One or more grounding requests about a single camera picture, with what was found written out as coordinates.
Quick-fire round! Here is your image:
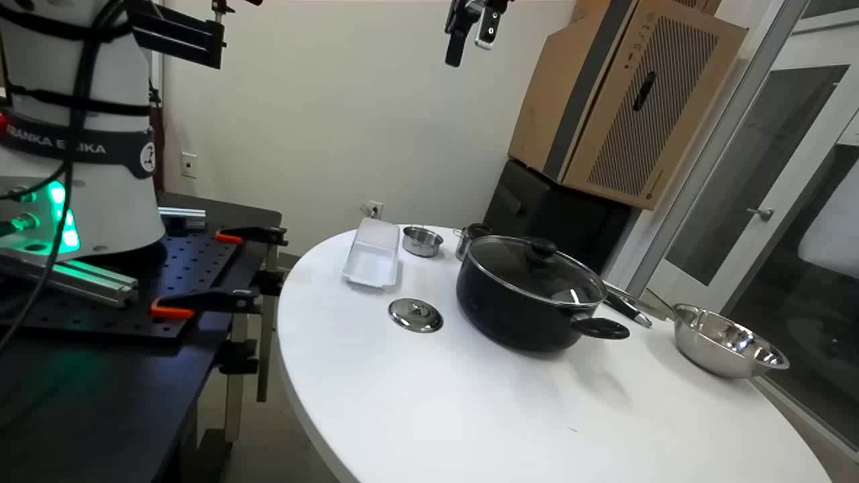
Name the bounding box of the aluminium extrusion rail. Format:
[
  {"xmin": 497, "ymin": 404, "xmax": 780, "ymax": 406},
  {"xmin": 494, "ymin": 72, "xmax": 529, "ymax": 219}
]
[{"xmin": 0, "ymin": 244, "xmax": 142, "ymax": 303}]

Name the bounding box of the glass door with white frame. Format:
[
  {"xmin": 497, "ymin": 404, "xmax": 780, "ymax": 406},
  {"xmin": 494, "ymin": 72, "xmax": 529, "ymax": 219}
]
[{"xmin": 625, "ymin": 0, "xmax": 859, "ymax": 452}]

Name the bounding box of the black stereo camera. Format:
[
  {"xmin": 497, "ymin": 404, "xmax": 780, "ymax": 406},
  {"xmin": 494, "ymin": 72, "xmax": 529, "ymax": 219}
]
[{"xmin": 133, "ymin": 0, "xmax": 228, "ymax": 72}]

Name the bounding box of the black hard case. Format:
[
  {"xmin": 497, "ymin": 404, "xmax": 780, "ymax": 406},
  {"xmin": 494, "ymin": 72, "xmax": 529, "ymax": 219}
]
[{"xmin": 480, "ymin": 156, "xmax": 646, "ymax": 274}]

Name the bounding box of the steel mixing bowl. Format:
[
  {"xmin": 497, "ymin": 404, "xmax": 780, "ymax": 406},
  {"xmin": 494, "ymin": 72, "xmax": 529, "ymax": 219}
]
[{"xmin": 670, "ymin": 303, "xmax": 796, "ymax": 381}]

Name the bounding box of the black oval ring object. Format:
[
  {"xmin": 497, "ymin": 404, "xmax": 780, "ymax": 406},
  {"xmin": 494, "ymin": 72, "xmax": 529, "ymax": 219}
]
[{"xmin": 454, "ymin": 235, "xmax": 633, "ymax": 358}]

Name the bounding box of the glass lid with black knob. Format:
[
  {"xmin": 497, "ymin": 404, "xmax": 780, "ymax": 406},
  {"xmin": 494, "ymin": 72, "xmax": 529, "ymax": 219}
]
[{"xmin": 462, "ymin": 235, "xmax": 609, "ymax": 311}]

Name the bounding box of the brown cardboard box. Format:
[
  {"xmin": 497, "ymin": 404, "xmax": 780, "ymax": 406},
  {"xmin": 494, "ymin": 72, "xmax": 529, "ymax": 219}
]
[{"xmin": 507, "ymin": 0, "xmax": 753, "ymax": 216}]

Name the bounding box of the black clamp with orange handle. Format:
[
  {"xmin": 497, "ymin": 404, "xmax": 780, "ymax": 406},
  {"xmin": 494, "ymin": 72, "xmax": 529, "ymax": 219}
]
[
  {"xmin": 149, "ymin": 268, "xmax": 287, "ymax": 325},
  {"xmin": 212, "ymin": 225, "xmax": 291, "ymax": 249}
]

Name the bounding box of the short steel pot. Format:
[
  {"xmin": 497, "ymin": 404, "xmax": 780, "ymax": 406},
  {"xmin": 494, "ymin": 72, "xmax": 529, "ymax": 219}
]
[{"xmin": 400, "ymin": 229, "xmax": 446, "ymax": 262}]

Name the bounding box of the small metal lid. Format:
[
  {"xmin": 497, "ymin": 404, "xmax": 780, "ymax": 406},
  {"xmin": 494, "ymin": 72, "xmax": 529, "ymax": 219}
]
[{"xmin": 387, "ymin": 295, "xmax": 446, "ymax": 335}]

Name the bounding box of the black breadboard robot table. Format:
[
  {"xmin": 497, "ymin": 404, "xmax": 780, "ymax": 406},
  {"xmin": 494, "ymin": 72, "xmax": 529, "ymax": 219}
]
[{"xmin": 0, "ymin": 196, "xmax": 287, "ymax": 483}]

